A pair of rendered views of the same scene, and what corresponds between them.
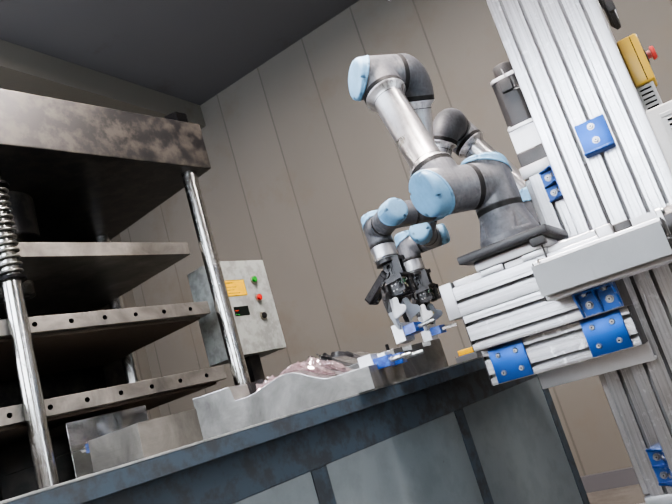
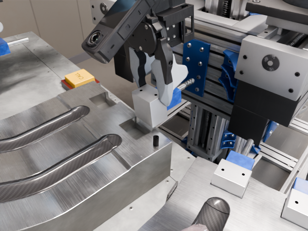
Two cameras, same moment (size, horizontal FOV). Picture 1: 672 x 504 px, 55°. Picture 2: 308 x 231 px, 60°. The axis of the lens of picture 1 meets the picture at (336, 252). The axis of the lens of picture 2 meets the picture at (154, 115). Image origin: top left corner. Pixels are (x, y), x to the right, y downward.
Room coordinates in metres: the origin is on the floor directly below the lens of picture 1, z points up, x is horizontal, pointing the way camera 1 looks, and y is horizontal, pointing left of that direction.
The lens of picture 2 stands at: (1.79, 0.25, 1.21)
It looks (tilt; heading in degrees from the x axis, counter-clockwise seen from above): 39 degrees down; 282
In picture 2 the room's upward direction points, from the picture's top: straight up
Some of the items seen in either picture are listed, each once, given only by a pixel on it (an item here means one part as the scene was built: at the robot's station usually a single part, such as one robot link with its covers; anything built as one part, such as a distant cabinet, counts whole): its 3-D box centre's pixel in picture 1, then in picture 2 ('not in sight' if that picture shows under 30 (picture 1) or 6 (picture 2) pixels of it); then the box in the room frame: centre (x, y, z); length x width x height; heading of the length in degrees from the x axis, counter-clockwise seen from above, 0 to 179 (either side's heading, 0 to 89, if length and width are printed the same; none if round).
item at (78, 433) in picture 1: (73, 455); not in sight; (2.13, 1.01, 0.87); 0.50 x 0.27 x 0.17; 53
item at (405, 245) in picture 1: (408, 246); not in sight; (2.29, -0.26, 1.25); 0.09 x 0.08 x 0.11; 70
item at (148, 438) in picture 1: (145, 440); not in sight; (1.43, 0.52, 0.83); 0.20 x 0.15 x 0.07; 53
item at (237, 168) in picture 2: (400, 358); (239, 163); (1.71, -0.08, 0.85); 0.13 x 0.05 x 0.05; 70
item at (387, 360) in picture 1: (387, 360); (307, 192); (1.61, -0.04, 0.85); 0.13 x 0.05 x 0.05; 70
